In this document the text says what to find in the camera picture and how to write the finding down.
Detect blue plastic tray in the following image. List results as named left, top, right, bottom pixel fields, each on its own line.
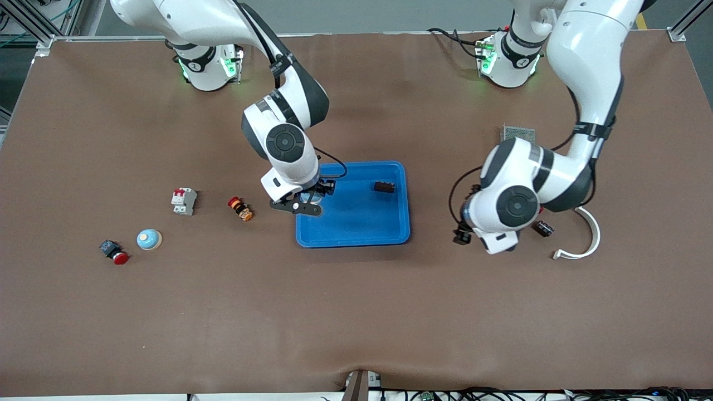
left=295, top=160, right=411, bottom=248

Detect metal mesh power supply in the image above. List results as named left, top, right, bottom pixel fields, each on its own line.
left=503, top=125, right=537, bottom=143

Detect brown table mat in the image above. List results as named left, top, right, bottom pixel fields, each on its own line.
left=0, top=31, right=713, bottom=397

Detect red push button blue base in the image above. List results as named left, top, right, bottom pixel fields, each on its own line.
left=99, top=239, right=130, bottom=266

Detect red yellow emergency stop switch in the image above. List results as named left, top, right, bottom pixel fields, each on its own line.
left=227, top=196, right=254, bottom=222

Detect white circuit breaker red switch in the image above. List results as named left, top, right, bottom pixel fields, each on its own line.
left=170, top=187, right=198, bottom=217

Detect white curved plastic bracket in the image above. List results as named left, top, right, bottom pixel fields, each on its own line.
left=552, top=206, right=602, bottom=261

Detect black arm base cable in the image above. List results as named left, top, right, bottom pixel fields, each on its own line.
left=428, top=27, right=484, bottom=61

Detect aluminium frame post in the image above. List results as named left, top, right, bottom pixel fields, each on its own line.
left=0, top=0, right=73, bottom=59
left=667, top=0, right=713, bottom=43

